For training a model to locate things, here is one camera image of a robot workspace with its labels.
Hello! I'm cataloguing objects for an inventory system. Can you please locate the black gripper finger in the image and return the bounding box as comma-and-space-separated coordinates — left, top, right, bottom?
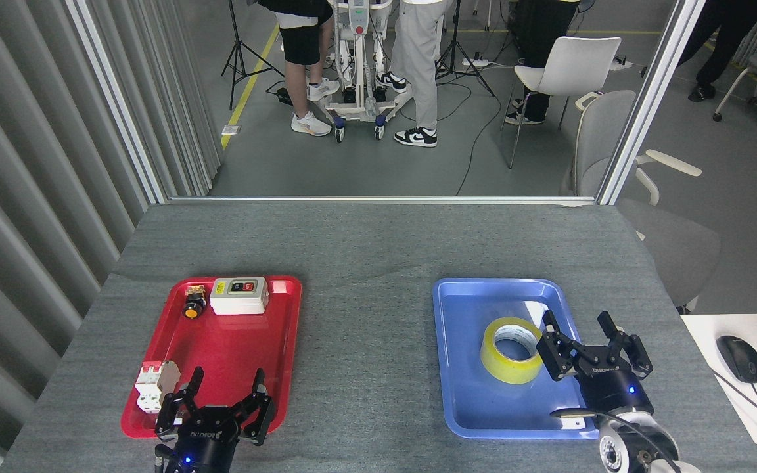
233, 368, 277, 448
597, 311, 654, 379
155, 367, 205, 443
536, 309, 593, 382

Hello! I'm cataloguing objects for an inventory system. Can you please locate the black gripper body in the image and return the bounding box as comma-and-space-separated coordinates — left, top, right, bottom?
576, 358, 655, 422
155, 406, 246, 473

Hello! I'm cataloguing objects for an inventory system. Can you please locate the yellow tape roll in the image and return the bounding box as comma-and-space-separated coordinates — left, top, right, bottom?
480, 317, 543, 385

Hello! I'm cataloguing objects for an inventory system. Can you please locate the white circuit breaker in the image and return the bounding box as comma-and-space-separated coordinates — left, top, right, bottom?
135, 360, 181, 413

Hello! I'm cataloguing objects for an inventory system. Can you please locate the red plastic tray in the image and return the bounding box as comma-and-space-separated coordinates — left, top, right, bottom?
121, 275, 303, 438

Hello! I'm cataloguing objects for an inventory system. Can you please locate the blue plastic tray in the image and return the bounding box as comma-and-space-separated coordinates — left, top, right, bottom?
432, 277, 610, 440

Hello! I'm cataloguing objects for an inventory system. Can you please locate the black computer mouse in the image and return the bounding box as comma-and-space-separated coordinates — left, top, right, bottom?
716, 335, 757, 384

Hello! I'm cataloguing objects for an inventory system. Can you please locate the black yellow push button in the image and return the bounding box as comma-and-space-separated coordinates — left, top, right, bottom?
183, 285, 208, 320

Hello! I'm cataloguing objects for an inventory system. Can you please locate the white desk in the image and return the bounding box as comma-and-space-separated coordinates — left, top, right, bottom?
679, 313, 757, 473

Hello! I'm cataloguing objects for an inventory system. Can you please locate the grey office chair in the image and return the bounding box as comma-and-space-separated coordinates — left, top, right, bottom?
561, 90, 723, 315

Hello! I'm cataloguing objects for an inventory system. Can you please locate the white plastic chair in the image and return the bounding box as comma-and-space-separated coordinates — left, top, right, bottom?
501, 36, 622, 169

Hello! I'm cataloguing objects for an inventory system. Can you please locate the person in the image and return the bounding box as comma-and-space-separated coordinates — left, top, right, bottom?
505, 0, 580, 125
257, 0, 341, 137
677, 0, 757, 102
376, 0, 455, 148

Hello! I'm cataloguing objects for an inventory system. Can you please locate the black tripod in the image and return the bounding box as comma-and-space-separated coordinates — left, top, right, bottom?
436, 0, 496, 97
221, 0, 287, 111

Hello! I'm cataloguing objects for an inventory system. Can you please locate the white wheeled stand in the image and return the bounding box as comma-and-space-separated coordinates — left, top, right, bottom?
323, 0, 419, 143

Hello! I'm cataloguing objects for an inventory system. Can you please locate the grey push button switch box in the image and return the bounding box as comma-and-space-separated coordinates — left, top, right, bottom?
210, 277, 269, 316

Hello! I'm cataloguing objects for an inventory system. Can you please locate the black floor cable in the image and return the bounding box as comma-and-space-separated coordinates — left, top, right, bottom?
438, 82, 472, 122
455, 82, 504, 196

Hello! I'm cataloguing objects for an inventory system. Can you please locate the silver frame rail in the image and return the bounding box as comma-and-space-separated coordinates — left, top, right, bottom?
167, 196, 597, 207

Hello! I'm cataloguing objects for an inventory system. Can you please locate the silver frame post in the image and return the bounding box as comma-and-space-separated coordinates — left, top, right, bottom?
63, 0, 169, 204
595, 0, 708, 206

